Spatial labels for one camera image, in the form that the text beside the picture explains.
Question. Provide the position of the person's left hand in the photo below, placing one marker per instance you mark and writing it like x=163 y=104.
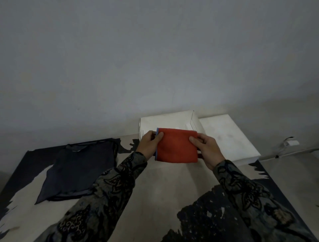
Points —
x=146 y=146

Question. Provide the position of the person's right hand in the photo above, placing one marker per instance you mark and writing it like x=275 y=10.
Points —
x=210 y=149

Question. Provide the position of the person's left thumb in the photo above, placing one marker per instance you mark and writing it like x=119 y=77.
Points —
x=158 y=138

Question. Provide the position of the person's right thumb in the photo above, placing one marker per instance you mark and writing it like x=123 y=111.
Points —
x=195 y=141

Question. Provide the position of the red cloth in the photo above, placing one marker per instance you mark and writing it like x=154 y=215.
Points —
x=175 y=145

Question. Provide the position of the person's right forearm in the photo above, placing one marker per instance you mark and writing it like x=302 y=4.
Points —
x=254 y=202

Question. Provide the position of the person's left forearm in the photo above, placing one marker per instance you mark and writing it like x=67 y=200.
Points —
x=99 y=202

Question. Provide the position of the white cardboard box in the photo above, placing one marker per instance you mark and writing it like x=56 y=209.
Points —
x=169 y=122

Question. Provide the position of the white box lid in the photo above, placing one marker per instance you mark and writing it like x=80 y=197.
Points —
x=229 y=139

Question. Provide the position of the black and white patterned tablecloth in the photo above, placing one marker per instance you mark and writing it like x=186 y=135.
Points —
x=159 y=199

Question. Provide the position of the dark navy cloth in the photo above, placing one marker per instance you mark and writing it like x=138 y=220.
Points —
x=77 y=167

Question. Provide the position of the white power adapter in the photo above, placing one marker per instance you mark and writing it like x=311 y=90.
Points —
x=291 y=143

